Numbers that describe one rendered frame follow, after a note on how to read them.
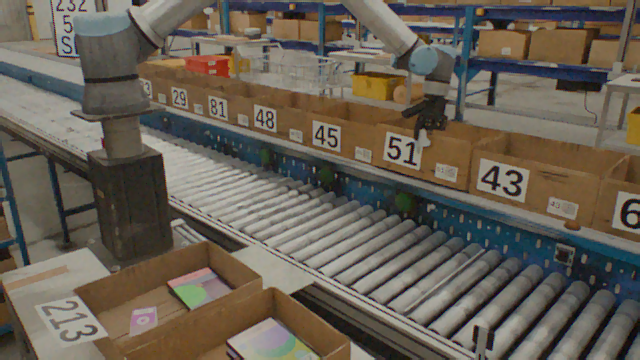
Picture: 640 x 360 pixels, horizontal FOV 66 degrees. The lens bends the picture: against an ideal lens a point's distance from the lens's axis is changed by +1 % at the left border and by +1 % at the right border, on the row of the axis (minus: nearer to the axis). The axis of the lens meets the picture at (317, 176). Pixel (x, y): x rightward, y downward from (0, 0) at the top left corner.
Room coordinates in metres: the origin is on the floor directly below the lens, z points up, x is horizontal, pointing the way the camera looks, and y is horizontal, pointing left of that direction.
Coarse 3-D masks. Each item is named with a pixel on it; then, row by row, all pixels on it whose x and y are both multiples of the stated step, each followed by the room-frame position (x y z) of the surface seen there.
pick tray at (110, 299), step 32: (160, 256) 1.19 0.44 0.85; (192, 256) 1.26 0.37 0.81; (224, 256) 1.22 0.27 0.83; (96, 288) 1.07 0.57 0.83; (128, 288) 1.13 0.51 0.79; (160, 288) 1.17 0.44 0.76; (256, 288) 1.07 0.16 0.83; (128, 320) 1.03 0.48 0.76; (160, 320) 1.03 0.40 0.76; (192, 320) 0.95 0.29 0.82
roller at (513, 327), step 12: (552, 276) 1.25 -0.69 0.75; (540, 288) 1.19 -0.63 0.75; (552, 288) 1.20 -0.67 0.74; (528, 300) 1.14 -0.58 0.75; (540, 300) 1.14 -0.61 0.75; (516, 312) 1.08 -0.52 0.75; (528, 312) 1.08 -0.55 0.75; (540, 312) 1.11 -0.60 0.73; (504, 324) 1.03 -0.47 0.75; (516, 324) 1.03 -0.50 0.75; (528, 324) 1.05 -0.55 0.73; (504, 336) 0.98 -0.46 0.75; (516, 336) 1.00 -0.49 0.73; (504, 348) 0.96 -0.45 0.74
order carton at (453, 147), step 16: (384, 128) 1.79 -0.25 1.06; (400, 128) 1.75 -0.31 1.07; (448, 128) 1.93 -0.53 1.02; (464, 128) 1.88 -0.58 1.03; (480, 128) 1.84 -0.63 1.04; (384, 144) 1.78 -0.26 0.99; (432, 144) 1.65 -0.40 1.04; (448, 144) 1.61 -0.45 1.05; (464, 144) 1.57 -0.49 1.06; (384, 160) 1.78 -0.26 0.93; (432, 160) 1.64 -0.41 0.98; (448, 160) 1.60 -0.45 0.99; (464, 160) 1.56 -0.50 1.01; (416, 176) 1.68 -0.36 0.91; (432, 176) 1.63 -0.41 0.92; (464, 176) 1.55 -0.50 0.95
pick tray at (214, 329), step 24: (216, 312) 0.94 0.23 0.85; (240, 312) 0.98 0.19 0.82; (264, 312) 1.03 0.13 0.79; (288, 312) 1.00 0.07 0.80; (312, 312) 0.94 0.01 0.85; (168, 336) 0.87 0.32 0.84; (192, 336) 0.90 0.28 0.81; (216, 336) 0.94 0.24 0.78; (312, 336) 0.93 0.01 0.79; (336, 336) 0.87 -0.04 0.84
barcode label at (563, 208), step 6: (552, 198) 1.37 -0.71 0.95; (552, 204) 1.37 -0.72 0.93; (558, 204) 1.36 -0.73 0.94; (564, 204) 1.35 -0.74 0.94; (570, 204) 1.34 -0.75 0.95; (576, 204) 1.32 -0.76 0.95; (552, 210) 1.37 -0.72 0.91; (558, 210) 1.36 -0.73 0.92; (564, 210) 1.34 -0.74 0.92; (570, 210) 1.33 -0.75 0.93; (576, 210) 1.32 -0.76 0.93; (564, 216) 1.34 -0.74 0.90; (570, 216) 1.33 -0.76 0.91
